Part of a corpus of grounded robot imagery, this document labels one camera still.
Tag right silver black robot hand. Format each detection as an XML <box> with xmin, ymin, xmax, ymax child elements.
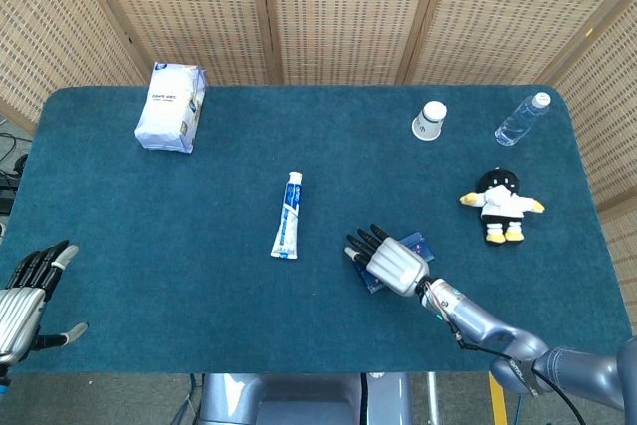
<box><xmin>343</xmin><ymin>223</ymin><xmax>431</xmax><ymax>298</ymax></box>

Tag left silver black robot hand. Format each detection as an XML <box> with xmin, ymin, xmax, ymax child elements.
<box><xmin>0</xmin><ymin>239</ymin><xmax>90</xmax><ymax>366</ymax></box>

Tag blue folding glasses case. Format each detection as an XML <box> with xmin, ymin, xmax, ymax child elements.
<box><xmin>353</xmin><ymin>230</ymin><xmax>436</xmax><ymax>295</ymax></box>

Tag white blue toothpaste tube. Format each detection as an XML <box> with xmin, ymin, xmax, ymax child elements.
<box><xmin>270</xmin><ymin>171</ymin><xmax>304</xmax><ymax>261</ymax></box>

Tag black white penguin plush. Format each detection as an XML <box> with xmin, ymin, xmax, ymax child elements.
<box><xmin>458</xmin><ymin>168</ymin><xmax>546</xmax><ymax>246</ymax></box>

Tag silver metal pole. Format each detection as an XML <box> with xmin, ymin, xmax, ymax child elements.
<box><xmin>426</xmin><ymin>372</ymin><xmax>440</xmax><ymax>425</ymax></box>

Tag white paper cup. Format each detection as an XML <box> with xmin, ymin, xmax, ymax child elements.
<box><xmin>411</xmin><ymin>100</ymin><xmax>448</xmax><ymax>142</ymax></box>

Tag teal table carpet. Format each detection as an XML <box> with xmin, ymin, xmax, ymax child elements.
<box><xmin>0</xmin><ymin>84</ymin><xmax>633</xmax><ymax>375</ymax></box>

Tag grey robot torso base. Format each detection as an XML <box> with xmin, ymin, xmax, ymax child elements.
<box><xmin>198</xmin><ymin>372</ymin><xmax>414</xmax><ymax>425</ymax></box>

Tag yellow floor tape strip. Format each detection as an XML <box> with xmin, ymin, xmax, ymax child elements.
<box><xmin>488</xmin><ymin>370</ymin><xmax>509</xmax><ymax>425</ymax></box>

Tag clear plastic water bottle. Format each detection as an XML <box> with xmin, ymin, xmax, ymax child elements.
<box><xmin>494</xmin><ymin>92</ymin><xmax>552</xmax><ymax>148</ymax></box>

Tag white tissue pack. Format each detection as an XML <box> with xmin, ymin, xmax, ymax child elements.
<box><xmin>133</xmin><ymin>61</ymin><xmax>207</xmax><ymax>155</ymax></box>

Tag woven wicker folding screen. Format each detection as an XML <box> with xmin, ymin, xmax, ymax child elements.
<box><xmin>0</xmin><ymin>0</ymin><xmax>637</xmax><ymax>341</ymax></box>

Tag black floor cables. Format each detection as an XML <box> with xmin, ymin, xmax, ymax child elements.
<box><xmin>0</xmin><ymin>131</ymin><xmax>31</xmax><ymax>217</ymax></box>

